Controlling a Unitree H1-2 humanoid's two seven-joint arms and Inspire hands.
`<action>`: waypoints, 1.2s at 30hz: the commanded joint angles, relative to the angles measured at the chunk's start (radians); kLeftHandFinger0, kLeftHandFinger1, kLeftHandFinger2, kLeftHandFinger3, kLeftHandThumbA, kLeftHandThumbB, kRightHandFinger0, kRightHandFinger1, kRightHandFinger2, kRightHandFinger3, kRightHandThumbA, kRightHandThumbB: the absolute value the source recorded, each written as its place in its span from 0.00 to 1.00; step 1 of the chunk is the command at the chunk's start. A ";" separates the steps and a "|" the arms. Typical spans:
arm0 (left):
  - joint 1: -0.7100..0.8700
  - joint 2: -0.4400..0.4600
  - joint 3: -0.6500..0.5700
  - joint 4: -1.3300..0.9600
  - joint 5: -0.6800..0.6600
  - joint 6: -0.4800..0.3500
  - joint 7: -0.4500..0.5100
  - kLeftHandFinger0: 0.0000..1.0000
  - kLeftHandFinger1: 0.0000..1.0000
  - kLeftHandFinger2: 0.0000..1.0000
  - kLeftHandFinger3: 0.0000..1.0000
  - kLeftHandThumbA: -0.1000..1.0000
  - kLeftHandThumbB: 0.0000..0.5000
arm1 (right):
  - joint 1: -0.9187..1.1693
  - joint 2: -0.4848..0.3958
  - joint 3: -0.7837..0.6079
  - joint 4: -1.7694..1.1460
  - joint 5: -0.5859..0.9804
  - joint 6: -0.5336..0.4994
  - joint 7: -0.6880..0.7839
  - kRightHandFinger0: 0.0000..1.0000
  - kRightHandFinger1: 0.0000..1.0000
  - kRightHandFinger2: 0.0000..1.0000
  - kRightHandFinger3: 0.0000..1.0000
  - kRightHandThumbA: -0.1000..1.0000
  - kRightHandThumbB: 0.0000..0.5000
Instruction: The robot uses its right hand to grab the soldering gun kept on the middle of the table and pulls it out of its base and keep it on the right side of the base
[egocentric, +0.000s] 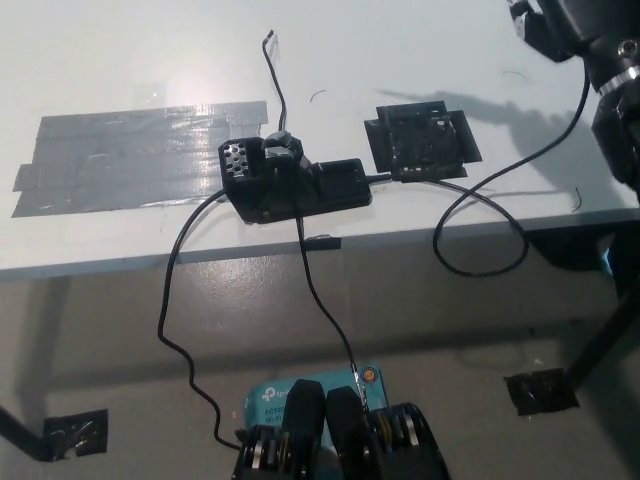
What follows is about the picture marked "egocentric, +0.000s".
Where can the black robot torso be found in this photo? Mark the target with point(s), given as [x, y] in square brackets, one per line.
[345, 440]

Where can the teal tp-link box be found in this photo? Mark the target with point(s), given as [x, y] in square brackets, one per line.
[267, 397]

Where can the dark object with blue patch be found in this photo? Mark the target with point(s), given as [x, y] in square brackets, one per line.
[575, 250]

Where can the large grey tape patch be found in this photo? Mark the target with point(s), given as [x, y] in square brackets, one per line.
[125, 155]

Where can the grey table leg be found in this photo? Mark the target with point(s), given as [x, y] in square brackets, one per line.
[47, 345]

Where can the black stand leg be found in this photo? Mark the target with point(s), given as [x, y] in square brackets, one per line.
[22, 432]
[600, 345]

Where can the black floor tape patch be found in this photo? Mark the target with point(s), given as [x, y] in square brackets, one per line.
[537, 392]
[77, 432]

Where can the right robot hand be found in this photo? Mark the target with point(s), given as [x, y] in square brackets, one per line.
[580, 25]

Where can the black soldering iron base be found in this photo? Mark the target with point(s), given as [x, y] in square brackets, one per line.
[340, 190]

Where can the black tape square patch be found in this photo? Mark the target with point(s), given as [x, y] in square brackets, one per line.
[425, 140]

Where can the small black tape strip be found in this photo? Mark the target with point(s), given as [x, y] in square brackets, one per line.
[322, 244]

